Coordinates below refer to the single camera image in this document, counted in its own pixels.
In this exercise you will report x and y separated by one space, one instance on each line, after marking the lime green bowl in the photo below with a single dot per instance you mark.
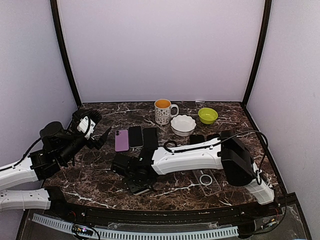
207 115

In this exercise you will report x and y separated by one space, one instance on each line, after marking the black left frame post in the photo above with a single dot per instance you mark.
63 51

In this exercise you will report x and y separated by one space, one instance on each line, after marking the white spotted mug orange inside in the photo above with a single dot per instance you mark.
164 111

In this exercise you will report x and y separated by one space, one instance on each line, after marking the black right frame post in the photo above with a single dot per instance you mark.
258 52

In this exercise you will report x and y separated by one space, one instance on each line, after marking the white slotted cable duct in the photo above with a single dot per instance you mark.
97 233

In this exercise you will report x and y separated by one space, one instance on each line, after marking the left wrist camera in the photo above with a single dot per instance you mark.
86 126

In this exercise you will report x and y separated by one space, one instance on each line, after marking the white scalloped ceramic dish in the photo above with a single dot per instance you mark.
183 125

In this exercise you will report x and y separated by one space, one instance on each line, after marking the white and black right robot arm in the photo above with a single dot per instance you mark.
224 151

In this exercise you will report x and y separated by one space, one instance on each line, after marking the clear magsafe phone case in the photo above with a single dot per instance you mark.
207 182

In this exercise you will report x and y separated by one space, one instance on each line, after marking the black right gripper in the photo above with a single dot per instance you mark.
130 185

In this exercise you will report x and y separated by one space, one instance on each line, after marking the black phone grey case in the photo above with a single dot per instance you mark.
150 138

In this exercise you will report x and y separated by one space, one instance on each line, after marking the black phone white case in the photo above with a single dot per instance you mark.
141 191

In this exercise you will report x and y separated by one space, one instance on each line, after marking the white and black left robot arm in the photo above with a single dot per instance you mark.
59 147

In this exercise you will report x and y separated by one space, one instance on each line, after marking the black phone dark case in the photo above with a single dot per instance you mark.
122 140

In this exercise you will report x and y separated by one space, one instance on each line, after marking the black frame post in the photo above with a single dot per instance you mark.
63 51
258 52

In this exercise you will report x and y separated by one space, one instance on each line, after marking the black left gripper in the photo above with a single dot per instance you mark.
99 143

